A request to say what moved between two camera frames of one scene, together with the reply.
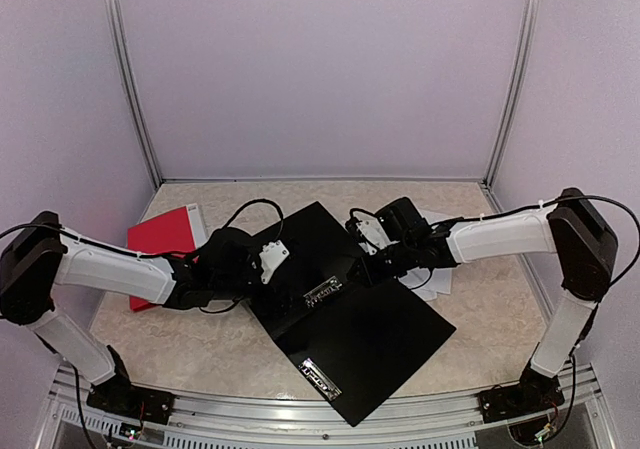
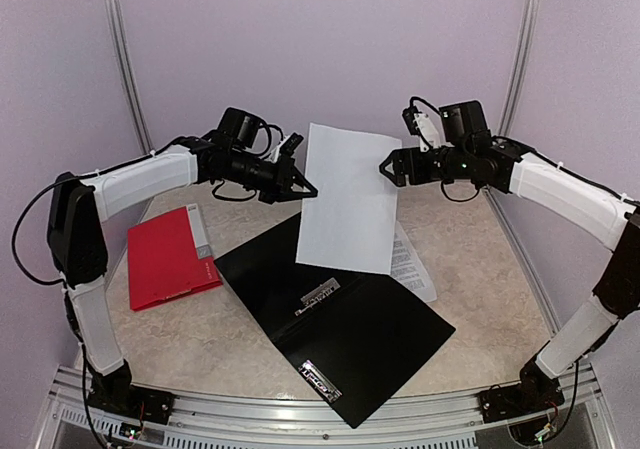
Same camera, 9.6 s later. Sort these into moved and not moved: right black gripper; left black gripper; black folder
Moved: left black gripper; right black gripper
Not moved: black folder
